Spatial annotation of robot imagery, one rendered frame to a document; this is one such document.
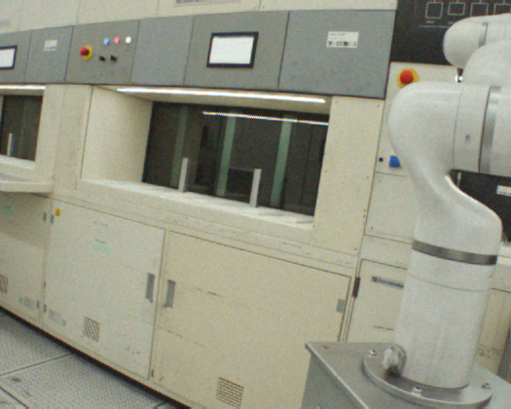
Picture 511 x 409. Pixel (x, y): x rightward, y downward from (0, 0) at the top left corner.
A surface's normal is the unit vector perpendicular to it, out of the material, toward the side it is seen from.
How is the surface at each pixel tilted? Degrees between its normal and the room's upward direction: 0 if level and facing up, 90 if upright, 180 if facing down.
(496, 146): 118
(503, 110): 73
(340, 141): 90
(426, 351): 90
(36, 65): 90
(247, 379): 90
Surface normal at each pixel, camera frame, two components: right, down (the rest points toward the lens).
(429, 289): -0.73, -0.04
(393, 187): -0.49, 0.01
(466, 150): -0.49, 0.57
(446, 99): -0.38, -0.43
